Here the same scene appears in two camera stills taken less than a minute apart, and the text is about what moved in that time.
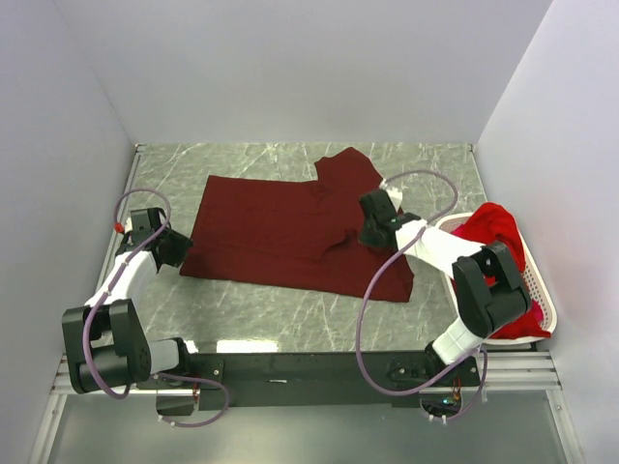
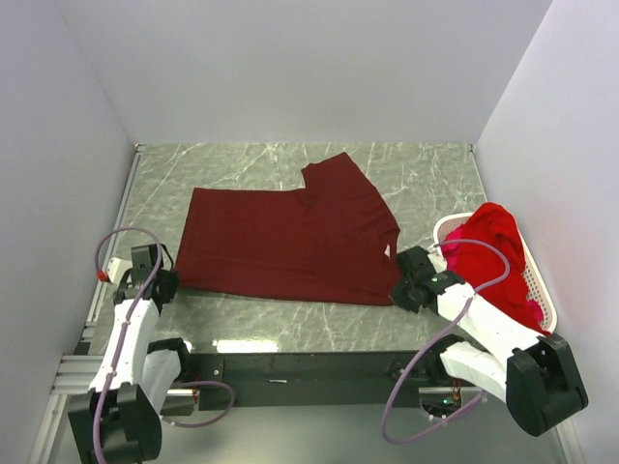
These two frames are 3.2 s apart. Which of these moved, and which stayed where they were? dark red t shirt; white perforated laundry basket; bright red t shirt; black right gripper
Moved: black right gripper; dark red t shirt
Stayed: bright red t shirt; white perforated laundry basket
